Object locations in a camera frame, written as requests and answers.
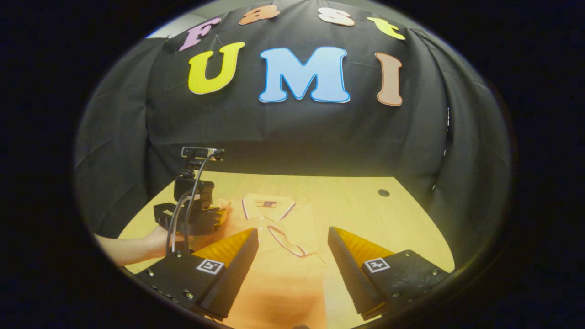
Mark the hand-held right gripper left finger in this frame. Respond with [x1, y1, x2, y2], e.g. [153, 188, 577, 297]
[135, 228, 260, 320]

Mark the orange T-shirt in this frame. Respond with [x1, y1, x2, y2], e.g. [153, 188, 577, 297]
[214, 194, 330, 329]

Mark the grey camera cable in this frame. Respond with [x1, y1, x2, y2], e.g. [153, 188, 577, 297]
[165, 188, 195, 255]

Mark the black camera cable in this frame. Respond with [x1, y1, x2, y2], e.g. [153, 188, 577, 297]
[184, 150, 218, 255]

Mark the black backdrop cloth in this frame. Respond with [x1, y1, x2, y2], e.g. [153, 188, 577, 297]
[75, 0, 511, 268]

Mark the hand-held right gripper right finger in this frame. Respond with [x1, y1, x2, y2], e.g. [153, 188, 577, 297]
[327, 226, 451, 321]

